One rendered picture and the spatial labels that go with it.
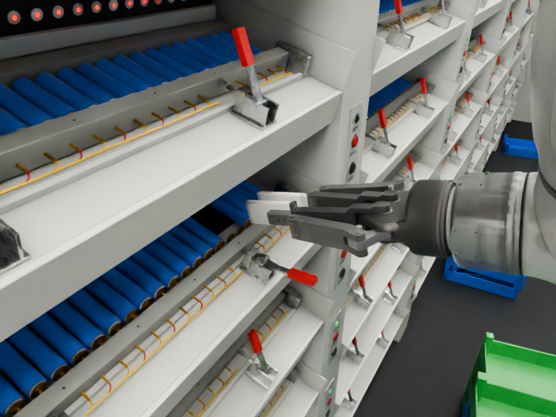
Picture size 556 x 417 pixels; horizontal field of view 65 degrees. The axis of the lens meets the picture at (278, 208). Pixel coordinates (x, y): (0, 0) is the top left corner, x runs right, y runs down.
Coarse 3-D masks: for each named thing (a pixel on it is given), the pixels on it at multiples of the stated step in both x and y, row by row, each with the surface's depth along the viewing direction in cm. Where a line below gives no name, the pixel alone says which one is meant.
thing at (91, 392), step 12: (264, 240) 58; (240, 264) 55; (192, 300) 48; (180, 312) 47; (168, 324) 45; (144, 348) 43; (132, 360) 42; (108, 372) 40; (96, 384) 39; (72, 408) 37
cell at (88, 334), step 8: (64, 304) 43; (56, 312) 42; (64, 312) 42; (72, 312) 42; (64, 320) 42; (72, 320) 42; (80, 320) 42; (88, 320) 42; (72, 328) 42; (80, 328) 41; (88, 328) 41; (96, 328) 42; (80, 336) 41; (88, 336) 41; (96, 336) 41; (88, 344) 41
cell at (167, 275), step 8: (136, 256) 50; (144, 256) 50; (152, 256) 50; (144, 264) 49; (152, 264) 49; (160, 264) 49; (152, 272) 49; (160, 272) 49; (168, 272) 49; (160, 280) 49; (168, 280) 48
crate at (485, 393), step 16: (480, 384) 96; (496, 384) 96; (480, 400) 99; (496, 400) 98; (512, 400) 97; (528, 400) 95; (544, 400) 94; (480, 416) 95; (496, 416) 95; (512, 416) 95; (528, 416) 95; (544, 416) 95
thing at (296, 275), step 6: (264, 258) 52; (264, 264) 53; (270, 264) 53; (276, 270) 52; (282, 270) 52; (288, 270) 52; (294, 270) 51; (288, 276) 51; (294, 276) 51; (300, 276) 50; (306, 276) 50; (312, 276) 50; (306, 282) 50; (312, 282) 49
